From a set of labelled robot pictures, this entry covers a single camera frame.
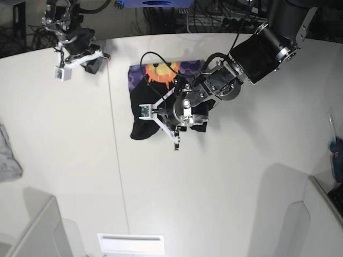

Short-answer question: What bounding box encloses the blue glue gun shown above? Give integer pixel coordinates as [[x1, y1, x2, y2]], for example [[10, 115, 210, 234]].
[[327, 113, 342, 186]]

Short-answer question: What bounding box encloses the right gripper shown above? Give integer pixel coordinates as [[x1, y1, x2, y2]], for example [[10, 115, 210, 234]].
[[56, 28, 111, 74]]

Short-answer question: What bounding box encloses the black T-shirt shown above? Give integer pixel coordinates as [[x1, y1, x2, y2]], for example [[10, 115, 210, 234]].
[[128, 60, 203, 140]]

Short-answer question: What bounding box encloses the grey cloth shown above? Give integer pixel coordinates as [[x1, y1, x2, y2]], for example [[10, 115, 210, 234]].
[[1, 124, 23, 182]]

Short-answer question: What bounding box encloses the blue box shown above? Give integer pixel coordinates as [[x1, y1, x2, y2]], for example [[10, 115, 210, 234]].
[[114, 0, 193, 9]]

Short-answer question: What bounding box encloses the black keyboard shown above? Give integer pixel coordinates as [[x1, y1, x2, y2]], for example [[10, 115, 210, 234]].
[[328, 185, 343, 215]]

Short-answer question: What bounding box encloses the white power strip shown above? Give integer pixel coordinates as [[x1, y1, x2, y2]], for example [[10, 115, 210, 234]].
[[188, 14, 266, 30]]

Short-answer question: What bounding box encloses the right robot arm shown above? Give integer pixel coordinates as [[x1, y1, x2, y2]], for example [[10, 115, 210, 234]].
[[36, 1, 110, 80]]

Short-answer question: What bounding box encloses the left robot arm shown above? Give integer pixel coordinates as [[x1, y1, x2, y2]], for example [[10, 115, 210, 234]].
[[150, 1, 318, 150]]

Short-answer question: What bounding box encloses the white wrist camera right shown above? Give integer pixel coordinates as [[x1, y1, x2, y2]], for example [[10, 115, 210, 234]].
[[54, 66, 72, 81]]

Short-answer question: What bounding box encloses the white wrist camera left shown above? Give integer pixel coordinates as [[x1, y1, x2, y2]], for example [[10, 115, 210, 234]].
[[139, 104, 153, 120]]

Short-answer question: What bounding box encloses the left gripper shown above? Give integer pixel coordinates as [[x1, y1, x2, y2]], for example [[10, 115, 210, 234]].
[[151, 80, 208, 150]]

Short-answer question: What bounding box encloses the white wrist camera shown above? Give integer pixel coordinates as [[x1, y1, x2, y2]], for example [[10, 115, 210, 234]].
[[54, 66, 72, 81], [139, 104, 153, 120]]

